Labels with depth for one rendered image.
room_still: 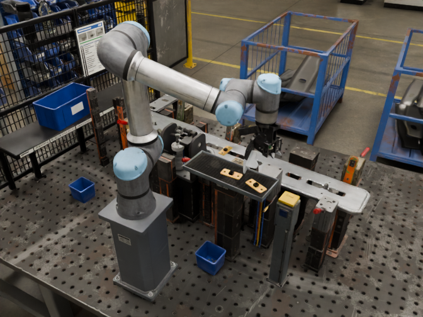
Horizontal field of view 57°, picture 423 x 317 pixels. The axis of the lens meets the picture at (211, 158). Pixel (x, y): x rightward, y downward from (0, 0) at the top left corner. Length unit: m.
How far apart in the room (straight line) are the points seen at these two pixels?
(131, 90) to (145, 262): 0.67
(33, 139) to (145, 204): 0.94
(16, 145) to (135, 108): 0.95
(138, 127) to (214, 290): 0.76
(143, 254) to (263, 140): 0.63
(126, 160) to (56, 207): 0.94
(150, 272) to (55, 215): 0.75
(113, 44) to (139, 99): 0.25
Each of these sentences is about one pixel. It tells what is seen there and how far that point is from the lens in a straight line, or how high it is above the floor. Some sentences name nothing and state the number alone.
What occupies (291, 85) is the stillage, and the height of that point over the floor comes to 0.51.
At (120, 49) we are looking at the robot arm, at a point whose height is 1.72.
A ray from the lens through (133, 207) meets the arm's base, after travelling 1.45.
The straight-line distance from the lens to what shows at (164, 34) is 5.09.
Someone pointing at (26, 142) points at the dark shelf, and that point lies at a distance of 2.22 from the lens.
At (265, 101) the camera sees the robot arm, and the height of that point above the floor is 1.54.
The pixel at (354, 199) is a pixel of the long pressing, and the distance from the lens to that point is 1.80.
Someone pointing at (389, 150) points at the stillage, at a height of 0.16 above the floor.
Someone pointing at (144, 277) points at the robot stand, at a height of 0.82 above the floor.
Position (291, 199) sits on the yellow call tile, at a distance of 1.48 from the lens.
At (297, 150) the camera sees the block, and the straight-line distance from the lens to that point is 2.00.
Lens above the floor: 2.11
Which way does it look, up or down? 35 degrees down
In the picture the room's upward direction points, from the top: straight up
